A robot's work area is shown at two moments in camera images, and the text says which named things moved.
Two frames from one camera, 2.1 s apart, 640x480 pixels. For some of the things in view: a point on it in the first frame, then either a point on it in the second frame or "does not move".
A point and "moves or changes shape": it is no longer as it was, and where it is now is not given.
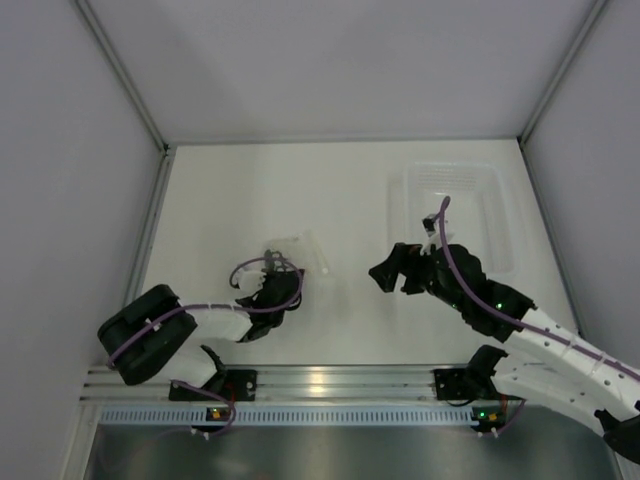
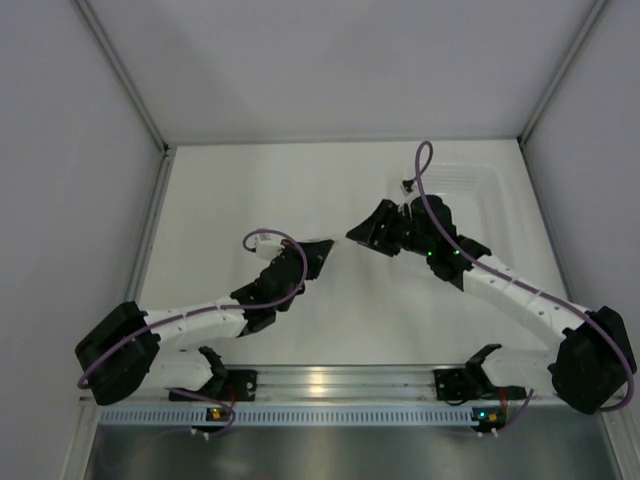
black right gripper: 387,272 -> 373,234
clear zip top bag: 302,249 moves or changes shape
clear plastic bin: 482,209 does not move
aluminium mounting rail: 279,383 does not move
